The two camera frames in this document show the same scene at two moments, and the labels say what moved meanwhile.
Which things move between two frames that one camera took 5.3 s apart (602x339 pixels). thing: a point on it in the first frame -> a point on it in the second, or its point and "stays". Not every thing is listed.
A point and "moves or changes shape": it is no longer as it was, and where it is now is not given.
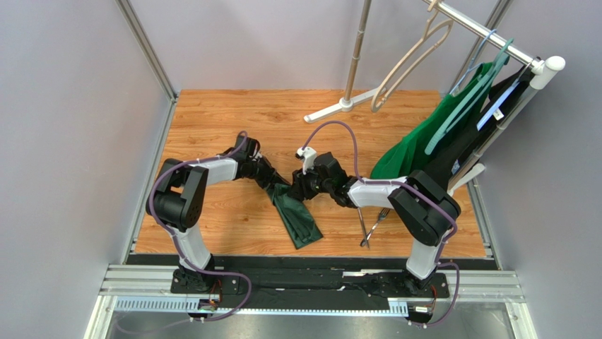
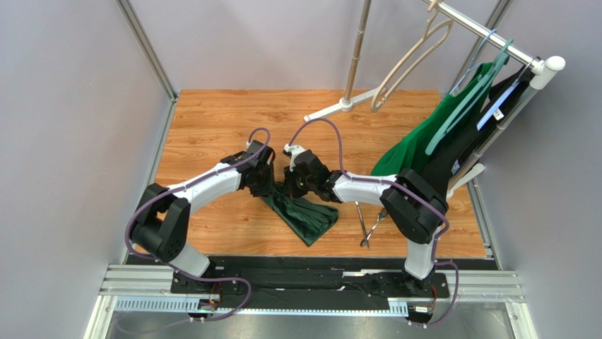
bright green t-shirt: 408,153 stays
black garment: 504,97 stays
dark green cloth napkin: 294,215 moves or changes shape
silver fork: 382,213 stays
